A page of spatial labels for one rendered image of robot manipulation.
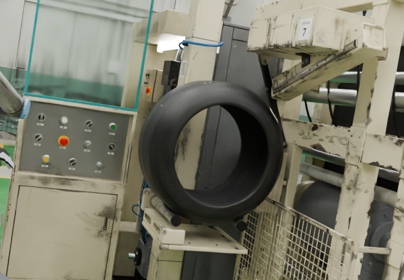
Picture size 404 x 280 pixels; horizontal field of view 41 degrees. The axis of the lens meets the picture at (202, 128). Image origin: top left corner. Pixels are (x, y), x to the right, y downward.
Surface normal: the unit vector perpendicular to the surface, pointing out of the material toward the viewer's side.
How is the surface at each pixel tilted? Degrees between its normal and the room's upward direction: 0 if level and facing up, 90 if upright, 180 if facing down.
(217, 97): 80
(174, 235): 90
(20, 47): 90
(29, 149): 90
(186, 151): 90
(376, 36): 72
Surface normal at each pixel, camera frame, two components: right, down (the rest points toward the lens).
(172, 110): -0.31, -0.40
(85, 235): 0.31, 0.10
